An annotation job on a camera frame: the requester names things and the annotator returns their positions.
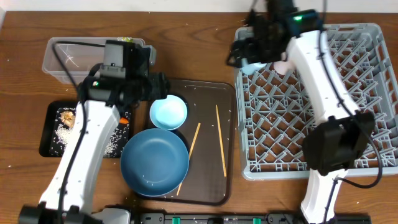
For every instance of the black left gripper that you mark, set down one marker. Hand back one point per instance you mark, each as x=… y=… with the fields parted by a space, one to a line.
x=161 y=86

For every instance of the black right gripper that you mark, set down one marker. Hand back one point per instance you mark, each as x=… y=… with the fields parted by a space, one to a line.
x=235 y=50

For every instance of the light blue cup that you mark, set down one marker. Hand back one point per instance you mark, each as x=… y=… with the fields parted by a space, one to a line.
x=250 y=68

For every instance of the light blue bowl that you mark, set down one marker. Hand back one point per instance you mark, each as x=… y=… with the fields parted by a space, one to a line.
x=169 y=113

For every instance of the pink cup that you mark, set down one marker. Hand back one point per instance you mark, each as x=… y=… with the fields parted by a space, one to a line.
x=283 y=67

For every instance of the orange carrot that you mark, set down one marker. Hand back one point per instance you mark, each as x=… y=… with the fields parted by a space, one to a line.
x=124 y=121

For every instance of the yellow foil snack wrapper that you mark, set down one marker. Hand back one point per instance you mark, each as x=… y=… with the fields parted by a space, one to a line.
x=125 y=39

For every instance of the white rice pile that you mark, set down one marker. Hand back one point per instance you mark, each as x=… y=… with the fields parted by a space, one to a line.
x=61 y=136

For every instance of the dark blue plate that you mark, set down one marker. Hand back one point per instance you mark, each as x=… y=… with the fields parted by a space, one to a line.
x=154 y=162

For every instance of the brown food scrap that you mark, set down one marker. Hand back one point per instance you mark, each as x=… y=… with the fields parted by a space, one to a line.
x=68 y=118

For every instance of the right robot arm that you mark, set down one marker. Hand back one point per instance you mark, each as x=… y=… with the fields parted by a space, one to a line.
x=342 y=131

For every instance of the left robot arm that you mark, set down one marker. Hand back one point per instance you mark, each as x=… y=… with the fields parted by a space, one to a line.
x=69 y=196

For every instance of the wooden chopstick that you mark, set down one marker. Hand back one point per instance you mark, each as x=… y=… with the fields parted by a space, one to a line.
x=221 y=141
x=190 y=152

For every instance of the brown serving tray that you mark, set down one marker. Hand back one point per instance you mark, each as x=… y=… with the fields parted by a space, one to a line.
x=204 y=183

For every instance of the clear plastic bin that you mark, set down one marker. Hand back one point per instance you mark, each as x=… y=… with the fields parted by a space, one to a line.
x=72 y=59

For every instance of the black tray bin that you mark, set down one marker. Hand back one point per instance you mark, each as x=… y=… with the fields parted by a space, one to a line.
x=49 y=124

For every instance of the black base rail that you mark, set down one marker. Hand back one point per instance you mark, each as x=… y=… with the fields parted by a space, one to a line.
x=274 y=218

